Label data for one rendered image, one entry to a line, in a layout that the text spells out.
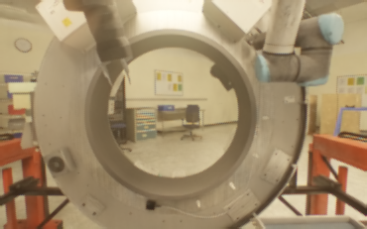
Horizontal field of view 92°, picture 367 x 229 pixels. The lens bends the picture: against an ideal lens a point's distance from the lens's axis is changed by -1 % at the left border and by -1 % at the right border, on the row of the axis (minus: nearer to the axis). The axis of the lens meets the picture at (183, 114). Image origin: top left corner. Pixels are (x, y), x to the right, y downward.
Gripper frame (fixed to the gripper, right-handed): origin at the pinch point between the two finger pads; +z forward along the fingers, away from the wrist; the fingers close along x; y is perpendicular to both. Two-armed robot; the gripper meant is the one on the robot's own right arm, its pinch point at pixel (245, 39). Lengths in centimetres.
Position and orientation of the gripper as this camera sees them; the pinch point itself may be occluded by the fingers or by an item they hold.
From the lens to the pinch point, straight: 96.4
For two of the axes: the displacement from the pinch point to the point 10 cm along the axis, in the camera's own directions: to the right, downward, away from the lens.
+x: 6.6, -7.4, 1.4
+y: 6.2, 6.4, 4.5
